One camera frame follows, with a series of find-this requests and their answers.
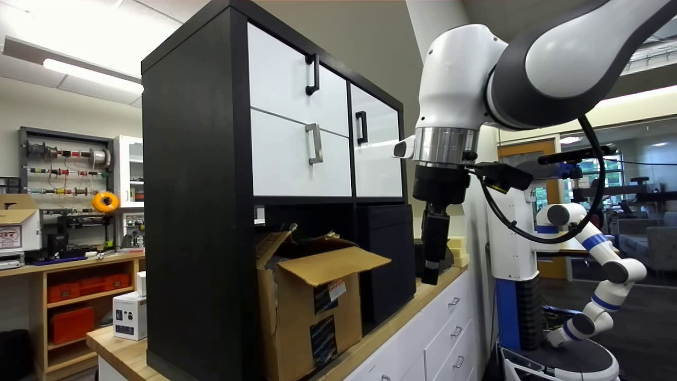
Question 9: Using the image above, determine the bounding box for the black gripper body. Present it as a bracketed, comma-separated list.
[411, 163, 471, 237]

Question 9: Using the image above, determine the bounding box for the brown cardboard box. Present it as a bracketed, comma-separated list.
[253, 221, 393, 381]

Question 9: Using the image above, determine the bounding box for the small white printed box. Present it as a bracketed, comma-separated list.
[112, 271, 148, 342]

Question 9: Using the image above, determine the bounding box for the white box with cardboard lid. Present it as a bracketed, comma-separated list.
[0, 193, 43, 271]

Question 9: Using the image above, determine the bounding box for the pale yellow foam block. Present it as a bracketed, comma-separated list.
[447, 237, 471, 271]

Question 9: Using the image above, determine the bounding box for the black fabric storage bin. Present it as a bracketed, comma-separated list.
[351, 201, 418, 328]

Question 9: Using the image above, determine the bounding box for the white cabinet door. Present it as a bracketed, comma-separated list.
[350, 83, 407, 198]

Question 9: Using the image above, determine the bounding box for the white drawer cabinet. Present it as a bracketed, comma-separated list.
[343, 269, 492, 381]

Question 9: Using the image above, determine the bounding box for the white mobile robot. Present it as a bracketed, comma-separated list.
[484, 189, 651, 381]

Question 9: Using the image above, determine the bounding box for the wooden door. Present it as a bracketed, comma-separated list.
[496, 135, 567, 281]

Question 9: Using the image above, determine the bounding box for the black shelf unit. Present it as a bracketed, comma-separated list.
[140, 0, 418, 381]

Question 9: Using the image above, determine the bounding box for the yellow spool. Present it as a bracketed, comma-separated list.
[92, 189, 123, 216]

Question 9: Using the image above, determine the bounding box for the long red storage bin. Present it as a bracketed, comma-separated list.
[47, 273, 134, 304]

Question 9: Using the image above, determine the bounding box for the long ceiling light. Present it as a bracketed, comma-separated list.
[40, 57, 147, 99]

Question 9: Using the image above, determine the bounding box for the short red storage bin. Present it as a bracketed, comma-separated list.
[48, 304, 100, 347]

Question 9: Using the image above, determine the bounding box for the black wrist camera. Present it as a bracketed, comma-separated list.
[477, 159, 536, 194]

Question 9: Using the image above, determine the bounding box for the black door handle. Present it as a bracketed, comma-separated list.
[353, 110, 371, 146]

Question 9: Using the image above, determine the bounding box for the silver drawer handle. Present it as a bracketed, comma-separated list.
[304, 123, 326, 166]

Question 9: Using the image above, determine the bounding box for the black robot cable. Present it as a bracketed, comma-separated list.
[477, 115, 609, 245]

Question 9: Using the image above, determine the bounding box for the white drawer with silver handle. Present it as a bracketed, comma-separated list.
[250, 107, 355, 198]

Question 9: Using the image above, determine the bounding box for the black drawer handle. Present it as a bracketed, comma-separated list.
[302, 52, 322, 98]

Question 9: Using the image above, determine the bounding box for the white drawer with black handle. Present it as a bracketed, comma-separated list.
[246, 20, 353, 138]

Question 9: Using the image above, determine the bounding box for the grey wall tool rack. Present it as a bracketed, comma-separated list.
[16, 125, 118, 208]

